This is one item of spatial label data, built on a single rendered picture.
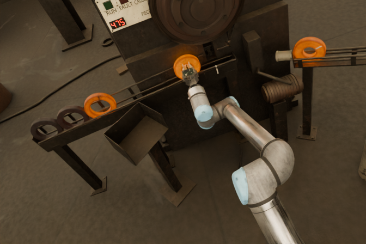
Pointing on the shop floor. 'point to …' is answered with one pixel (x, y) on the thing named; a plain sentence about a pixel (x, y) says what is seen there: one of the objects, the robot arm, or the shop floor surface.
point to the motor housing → (272, 93)
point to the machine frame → (280, 13)
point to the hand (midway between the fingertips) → (185, 65)
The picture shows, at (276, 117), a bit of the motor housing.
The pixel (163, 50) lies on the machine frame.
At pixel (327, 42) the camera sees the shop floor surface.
